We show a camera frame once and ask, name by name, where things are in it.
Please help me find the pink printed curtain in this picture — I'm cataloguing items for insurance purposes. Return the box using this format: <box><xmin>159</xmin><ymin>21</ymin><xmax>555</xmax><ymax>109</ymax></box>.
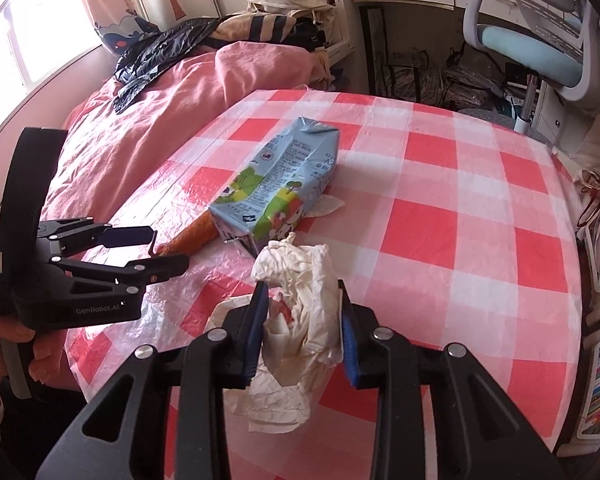
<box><xmin>70</xmin><ymin>0</ymin><xmax>153</xmax><ymax>58</ymax></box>

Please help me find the pink duvet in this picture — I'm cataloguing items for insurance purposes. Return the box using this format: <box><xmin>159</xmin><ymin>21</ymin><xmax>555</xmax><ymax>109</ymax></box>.
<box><xmin>30</xmin><ymin>40</ymin><xmax>326</xmax><ymax>396</ymax></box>

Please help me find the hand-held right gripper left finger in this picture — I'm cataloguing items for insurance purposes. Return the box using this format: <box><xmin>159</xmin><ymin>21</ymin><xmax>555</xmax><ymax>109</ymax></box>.
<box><xmin>35</xmin><ymin>280</ymin><xmax>271</xmax><ymax>480</ymax></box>

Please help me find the person's left hand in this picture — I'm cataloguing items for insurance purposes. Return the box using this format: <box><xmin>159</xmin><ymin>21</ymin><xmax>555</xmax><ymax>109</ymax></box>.
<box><xmin>0</xmin><ymin>319</ymin><xmax>72</xmax><ymax>411</ymax></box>

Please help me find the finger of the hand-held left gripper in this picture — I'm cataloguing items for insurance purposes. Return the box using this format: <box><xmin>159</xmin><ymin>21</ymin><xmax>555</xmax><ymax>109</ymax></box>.
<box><xmin>50</xmin><ymin>254</ymin><xmax>190</xmax><ymax>298</ymax></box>
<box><xmin>37</xmin><ymin>217</ymin><xmax>157</xmax><ymax>257</ymax></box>

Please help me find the red checkered tablecloth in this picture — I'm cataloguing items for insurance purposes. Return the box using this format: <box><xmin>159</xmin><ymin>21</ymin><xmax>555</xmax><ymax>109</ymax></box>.
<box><xmin>62</xmin><ymin>87</ymin><xmax>581</xmax><ymax>480</ymax></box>

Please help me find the grey and blue desk chair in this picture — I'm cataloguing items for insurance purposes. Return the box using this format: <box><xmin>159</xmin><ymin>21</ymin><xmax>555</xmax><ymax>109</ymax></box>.
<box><xmin>442</xmin><ymin>0</ymin><xmax>600</xmax><ymax>133</ymax></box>

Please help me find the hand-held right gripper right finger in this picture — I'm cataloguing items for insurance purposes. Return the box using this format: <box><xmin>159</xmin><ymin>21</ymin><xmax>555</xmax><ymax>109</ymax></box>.
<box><xmin>337</xmin><ymin>282</ymin><xmax>566</xmax><ymax>480</ymax></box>

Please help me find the striped plastic storage bag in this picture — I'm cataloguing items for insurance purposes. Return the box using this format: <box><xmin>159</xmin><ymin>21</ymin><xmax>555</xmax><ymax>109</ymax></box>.
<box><xmin>377</xmin><ymin>50</ymin><xmax>446</xmax><ymax>106</ymax></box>
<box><xmin>440</xmin><ymin>62</ymin><xmax>508</xmax><ymax>108</ymax></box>

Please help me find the orange carrot toy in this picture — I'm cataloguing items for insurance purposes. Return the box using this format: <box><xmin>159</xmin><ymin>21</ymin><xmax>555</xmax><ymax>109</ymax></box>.
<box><xmin>152</xmin><ymin>210</ymin><xmax>216</xmax><ymax>258</ymax></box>

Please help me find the window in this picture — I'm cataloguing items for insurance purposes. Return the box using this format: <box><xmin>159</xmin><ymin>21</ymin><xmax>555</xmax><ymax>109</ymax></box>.
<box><xmin>0</xmin><ymin>0</ymin><xmax>98</xmax><ymax>126</ymax></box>

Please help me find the clear plastic bag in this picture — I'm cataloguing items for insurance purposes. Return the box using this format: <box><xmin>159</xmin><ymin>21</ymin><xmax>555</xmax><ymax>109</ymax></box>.
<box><xmin>65</xmin><ymin>230</ymin><xmax>261</xmax><ymax>391</ymax></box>

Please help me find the beige striped blanket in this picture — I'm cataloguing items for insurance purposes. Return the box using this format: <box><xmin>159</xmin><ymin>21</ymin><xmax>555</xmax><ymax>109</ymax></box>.
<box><xmin>210</xmin><ymin>7</ymin><xmax>331</xmax><ymax>56</ymax></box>

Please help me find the small white tissue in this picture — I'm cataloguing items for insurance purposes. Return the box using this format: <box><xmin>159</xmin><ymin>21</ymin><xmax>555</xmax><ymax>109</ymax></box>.
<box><xmin>302</xmin><ymin>195</ymin><xmax>346</xmax><ymax>220</ymax></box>

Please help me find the cream paper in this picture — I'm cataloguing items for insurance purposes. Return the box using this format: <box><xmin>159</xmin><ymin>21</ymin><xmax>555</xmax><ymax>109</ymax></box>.
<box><xmin>251</xmin><ymin>232</ymin><xmax>345</xmax><ymax>388</ymax></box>

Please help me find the blue milk carton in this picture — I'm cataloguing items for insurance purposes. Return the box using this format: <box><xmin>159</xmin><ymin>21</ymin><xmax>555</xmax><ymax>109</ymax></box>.
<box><xmin>209</xmin><ymin>116</ymin><xmax>341</xmax><ymax>253</ymax></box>

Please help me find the black puffer jacket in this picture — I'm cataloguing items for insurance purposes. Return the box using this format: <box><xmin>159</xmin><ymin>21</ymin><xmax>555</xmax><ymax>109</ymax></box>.
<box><xmin>112</xmin><ymin>17</ymin><xmax>221</xmax><ymax>111</ymax></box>

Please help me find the white drawer cabinet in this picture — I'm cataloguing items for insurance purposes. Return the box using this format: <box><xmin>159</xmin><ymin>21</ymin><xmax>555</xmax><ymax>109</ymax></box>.
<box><xmin>532</xmin><ymin>77</ymin><xmax>600</xmax><ymax>161</ymax></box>

